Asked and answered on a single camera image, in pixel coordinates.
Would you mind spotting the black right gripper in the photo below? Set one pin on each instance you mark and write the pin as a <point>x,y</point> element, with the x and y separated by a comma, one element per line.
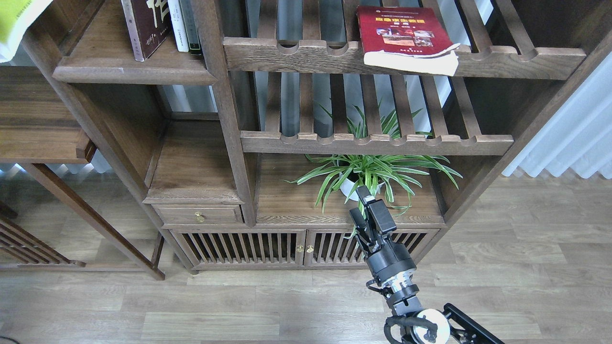
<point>389,262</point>

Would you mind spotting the red book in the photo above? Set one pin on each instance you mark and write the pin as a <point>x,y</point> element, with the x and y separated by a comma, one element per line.
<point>406,38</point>

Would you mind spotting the maroon book white characters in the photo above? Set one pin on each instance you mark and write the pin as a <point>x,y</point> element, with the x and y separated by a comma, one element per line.
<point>148,23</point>

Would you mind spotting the yellow-green book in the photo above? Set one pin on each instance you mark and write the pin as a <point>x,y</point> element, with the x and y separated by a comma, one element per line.
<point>15,18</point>

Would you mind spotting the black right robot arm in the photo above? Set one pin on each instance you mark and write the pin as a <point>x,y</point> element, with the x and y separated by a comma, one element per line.
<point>419,325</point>

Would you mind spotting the white plant pot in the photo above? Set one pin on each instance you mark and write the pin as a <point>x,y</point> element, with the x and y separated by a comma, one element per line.
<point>353,180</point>

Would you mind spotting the dark wooden bookshelf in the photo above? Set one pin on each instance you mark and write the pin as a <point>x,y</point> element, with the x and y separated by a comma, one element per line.
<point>220,133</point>

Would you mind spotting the brass drawer knob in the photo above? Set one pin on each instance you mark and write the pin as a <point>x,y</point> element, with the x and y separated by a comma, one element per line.
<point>199,218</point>

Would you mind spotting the white curtain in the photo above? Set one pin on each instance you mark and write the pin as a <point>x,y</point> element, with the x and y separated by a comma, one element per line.
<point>578,138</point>

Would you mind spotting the white upright book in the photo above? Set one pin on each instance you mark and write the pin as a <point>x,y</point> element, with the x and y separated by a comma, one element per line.
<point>178,26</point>

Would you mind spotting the dark green upright book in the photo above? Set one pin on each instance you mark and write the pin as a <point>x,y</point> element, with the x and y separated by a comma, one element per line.
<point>191,28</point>

